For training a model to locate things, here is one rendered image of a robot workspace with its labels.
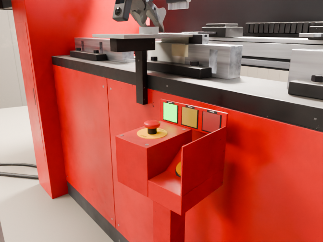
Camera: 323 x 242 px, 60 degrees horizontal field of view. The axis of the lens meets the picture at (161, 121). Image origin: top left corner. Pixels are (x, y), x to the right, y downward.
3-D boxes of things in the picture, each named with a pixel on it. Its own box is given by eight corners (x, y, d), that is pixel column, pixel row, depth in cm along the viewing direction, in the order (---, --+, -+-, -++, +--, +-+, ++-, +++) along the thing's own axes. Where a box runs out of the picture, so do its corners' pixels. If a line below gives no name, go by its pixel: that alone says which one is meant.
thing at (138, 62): (113, 107, 90) (109, 37, 84) (148, 100, 99) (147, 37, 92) (119, 110, 87) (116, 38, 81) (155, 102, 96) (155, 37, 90)
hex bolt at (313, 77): (308, 82, 61) (309, 75, 60) (313, 80, 62) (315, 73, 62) (321, 84, 59) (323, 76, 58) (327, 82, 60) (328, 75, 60)
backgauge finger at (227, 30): (173, 37, 103) (173, 23, 102) (218, 36, 119) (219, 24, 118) (197, 38, 95) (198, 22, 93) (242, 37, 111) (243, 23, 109)
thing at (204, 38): (161, 42, 103) (161, 33, 102) (167, 42, 105) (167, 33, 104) (202, 43, 88) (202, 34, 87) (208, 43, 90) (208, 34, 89)
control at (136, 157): (117, 181, 69) (113, 110, 63) (161, 160, 80) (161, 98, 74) (181, 216, 56) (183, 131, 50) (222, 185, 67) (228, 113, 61)
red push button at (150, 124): (140, 135, 66) (139, 121, 65) (152, 131, 69) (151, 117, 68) (152, 139, 64) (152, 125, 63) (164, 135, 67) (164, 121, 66)
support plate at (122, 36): (92, 37, 87) (92, 34, 87) (157, 36, 104) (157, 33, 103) (123, 39, 74) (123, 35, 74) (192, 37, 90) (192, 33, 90)
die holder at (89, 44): (75, 55, 158) (74, 37, 155) (85, 54, 162) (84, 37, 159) (124, 63, 122) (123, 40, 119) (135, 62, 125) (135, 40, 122)
